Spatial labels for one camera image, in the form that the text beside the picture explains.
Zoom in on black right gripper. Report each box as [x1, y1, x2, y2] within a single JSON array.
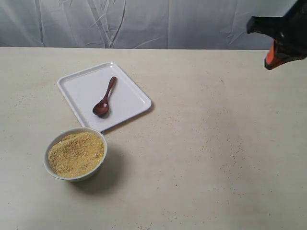
[[247, 0, 307, 70]]

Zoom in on dark brown wooden spoon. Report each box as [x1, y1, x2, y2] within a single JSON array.
[[92, 76, 117, 116]]

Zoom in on tan granular powder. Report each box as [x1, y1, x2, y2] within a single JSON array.
[[47, 132, 105, 178]]

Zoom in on white fabric backdrop curtain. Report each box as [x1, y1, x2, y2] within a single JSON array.
[[0, 0, 294, 49]]

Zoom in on white rectangular plastic tray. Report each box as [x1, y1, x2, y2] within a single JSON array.
[[57, 62, 152, 132]]

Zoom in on white ceramic bowl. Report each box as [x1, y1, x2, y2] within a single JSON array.
[[44, 127, 107, 182]]

